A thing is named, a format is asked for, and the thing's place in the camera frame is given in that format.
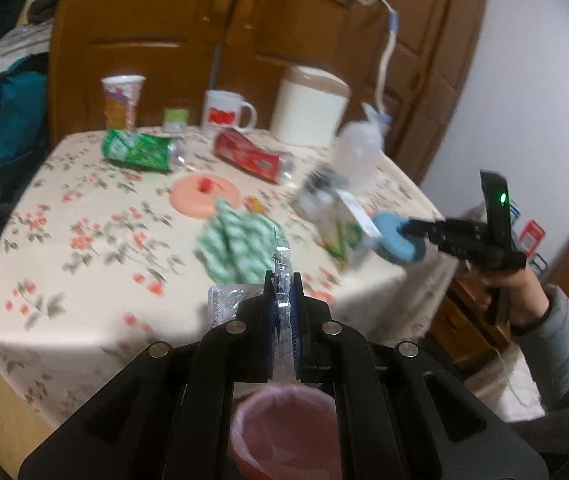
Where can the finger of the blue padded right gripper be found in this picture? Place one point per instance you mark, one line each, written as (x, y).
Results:
(429, 230)

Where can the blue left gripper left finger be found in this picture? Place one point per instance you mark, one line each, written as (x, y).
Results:
(243, 332)

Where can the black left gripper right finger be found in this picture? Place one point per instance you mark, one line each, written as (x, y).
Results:
(324, 348)

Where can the blue silicone cup lid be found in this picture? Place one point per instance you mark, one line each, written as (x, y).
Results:
(395, 246)

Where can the silver pill blister pack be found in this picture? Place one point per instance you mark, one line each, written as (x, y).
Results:
(282, 279)

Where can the white cardboard medicine box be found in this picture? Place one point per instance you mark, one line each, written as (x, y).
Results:
(347, 232)

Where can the crushed red cola can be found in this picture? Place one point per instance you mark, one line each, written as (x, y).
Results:
(272, 166)

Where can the crushed green soda can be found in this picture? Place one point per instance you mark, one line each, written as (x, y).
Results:
(142, 150)

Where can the grey jacket right forearm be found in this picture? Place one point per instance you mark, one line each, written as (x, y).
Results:
(545, 346)

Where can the pink lined trash bin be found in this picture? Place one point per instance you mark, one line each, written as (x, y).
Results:
(286, 432)

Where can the person's right hand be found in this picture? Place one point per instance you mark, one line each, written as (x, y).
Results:
(528, 303)

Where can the green white zigzag cloth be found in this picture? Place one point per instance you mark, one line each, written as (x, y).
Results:
(238, 247)

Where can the clear plastic bag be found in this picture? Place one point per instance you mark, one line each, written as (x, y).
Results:
(356, 154)

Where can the crumpled grey printed wrapper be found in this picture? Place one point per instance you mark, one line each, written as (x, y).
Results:
(317, 193)

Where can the small orange candy wrapper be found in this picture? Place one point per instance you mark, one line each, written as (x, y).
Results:
(255, 206)

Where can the pink silicone cup lid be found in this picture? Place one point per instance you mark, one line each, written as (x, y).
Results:
(195, 195)

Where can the floral white tablecloth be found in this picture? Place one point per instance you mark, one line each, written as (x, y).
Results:
(95, 264)

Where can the white brown tissue container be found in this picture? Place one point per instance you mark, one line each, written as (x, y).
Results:
(309, 107)

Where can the white mug red logo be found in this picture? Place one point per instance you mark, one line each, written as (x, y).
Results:
(224, 109)

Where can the small green white box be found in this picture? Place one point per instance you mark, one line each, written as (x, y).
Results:
(175, 119)

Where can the white gooseneck phone holder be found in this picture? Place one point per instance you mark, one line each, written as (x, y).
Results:
(383, 32)

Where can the instant noodle paper cup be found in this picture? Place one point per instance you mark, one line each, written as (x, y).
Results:
(121, 98)

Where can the teal backpack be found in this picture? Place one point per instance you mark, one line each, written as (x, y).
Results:
(24, 133)

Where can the wooden wardrobe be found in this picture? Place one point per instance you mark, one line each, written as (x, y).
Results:
(184, 47)

